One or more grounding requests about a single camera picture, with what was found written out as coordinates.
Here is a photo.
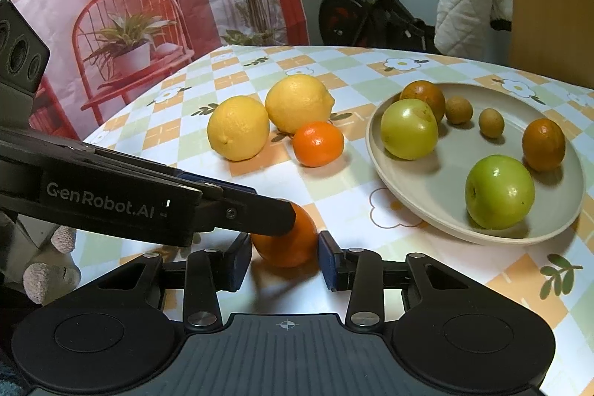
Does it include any dark orange fruit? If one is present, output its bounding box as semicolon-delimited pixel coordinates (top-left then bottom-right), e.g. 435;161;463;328
522;118;566;172
400;81;446;122

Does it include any green apple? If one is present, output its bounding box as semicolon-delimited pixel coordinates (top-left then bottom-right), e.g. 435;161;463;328
465;155;536;230

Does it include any checkered floral tablecloth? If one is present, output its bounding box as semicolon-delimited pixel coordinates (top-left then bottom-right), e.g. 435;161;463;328
88;46;593;395

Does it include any yellow-green apple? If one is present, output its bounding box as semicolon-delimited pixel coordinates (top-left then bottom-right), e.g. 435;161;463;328
379;98;439;161

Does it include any black exercise bike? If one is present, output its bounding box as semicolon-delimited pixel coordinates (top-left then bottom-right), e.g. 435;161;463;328
318;0;512;54

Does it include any dark orange right fruit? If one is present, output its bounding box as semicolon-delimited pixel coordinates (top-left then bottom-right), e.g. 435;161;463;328
522;118;566;172

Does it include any right yellow lemon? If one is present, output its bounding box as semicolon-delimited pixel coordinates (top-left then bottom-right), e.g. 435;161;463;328
265;74;335;134

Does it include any orange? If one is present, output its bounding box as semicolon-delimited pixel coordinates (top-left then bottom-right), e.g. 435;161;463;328
251;203;318;268

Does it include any beige round plate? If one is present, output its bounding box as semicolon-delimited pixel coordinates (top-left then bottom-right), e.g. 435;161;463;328
365;82;587;246

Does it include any yellow lemon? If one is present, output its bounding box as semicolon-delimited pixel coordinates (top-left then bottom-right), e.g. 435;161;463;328
206;95;270;162
265;74;335;134

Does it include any left yellow lemon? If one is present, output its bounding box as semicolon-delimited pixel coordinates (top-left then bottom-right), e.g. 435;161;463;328
206;95;270;162

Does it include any small orange tangerine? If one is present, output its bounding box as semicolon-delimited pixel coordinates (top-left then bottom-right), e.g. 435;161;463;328
292;122;344;168

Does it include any dark orange back fruit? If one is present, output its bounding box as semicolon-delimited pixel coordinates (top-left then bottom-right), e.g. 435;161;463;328
400;81;446;122

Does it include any small brown fruit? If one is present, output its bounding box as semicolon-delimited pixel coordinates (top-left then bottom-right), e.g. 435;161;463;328
478;108;505;139
445;95;473;125

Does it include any gloved hand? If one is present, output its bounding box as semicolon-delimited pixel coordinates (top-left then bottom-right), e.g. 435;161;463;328
1;211;81;305

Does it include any small brown fruit right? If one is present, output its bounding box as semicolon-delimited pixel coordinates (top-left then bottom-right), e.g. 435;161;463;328
478;108;505;139

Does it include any small brown fruit left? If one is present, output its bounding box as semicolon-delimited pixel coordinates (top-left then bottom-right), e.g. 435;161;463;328
445;95;473;125

